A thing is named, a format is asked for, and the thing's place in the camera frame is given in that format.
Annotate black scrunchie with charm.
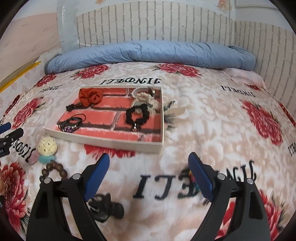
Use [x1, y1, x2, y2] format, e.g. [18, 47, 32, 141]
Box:
[125, 103, 149, 131]

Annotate pink headboard panel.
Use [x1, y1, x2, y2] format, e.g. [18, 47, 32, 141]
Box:
[0, 17, 62, 81]

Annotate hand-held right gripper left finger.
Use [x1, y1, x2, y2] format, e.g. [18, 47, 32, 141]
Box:
[26, 153, 110, 241]

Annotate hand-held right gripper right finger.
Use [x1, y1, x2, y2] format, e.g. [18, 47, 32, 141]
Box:
[188, 152, 271, 241]

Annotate brick print lined tray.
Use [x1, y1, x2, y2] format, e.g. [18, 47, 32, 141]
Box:
[43, 85, 165, 154]

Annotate black hair claw clip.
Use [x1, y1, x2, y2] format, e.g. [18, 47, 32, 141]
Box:
[89, 193, 124, 223]

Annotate clear plastic sheet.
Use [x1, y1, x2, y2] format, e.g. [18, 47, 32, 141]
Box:
[57, 0, 80, 54]

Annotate orange fabric scrunchie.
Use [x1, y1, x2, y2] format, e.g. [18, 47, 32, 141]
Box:
[79, 88, 103, 107]

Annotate multicolour woven bracelet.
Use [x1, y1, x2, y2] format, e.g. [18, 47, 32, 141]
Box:
[185, 169, 199, 193]

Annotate cream bead bracelet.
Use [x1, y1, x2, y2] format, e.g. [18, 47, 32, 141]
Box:
[132, 91, 162, 115]

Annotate dark brown cord bracelet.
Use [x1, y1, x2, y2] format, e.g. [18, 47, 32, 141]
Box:
[66, 102, 84, 110]

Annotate brown wooden bead bracelet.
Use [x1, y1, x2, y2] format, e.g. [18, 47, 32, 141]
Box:
[39, 161, 68, 183]

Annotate rolled blue quilt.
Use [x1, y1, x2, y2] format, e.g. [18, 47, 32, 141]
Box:
[45, 40, 256, 75]

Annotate black cord bracelet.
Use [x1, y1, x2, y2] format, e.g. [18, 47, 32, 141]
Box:
[58, 113, 86, 133]

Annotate yellow sheet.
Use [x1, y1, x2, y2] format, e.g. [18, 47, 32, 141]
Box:
[0, 61, 42, 93]

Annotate cream shell-shaped hair clip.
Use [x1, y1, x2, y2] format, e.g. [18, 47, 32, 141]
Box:
[38, 136, 58, 165]

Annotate pale pink pillow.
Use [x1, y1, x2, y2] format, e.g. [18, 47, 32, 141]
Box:
[222, 68, 265, 88]

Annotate silver ring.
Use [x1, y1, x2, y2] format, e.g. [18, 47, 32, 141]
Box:
[131, 87, 148, 98]

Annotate pink stone piece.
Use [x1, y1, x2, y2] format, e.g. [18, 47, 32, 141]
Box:
[28, 153, 41, 165]

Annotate red floral printed blanket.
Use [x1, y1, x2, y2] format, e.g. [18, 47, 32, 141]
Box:
[0, 52, 296, 241]

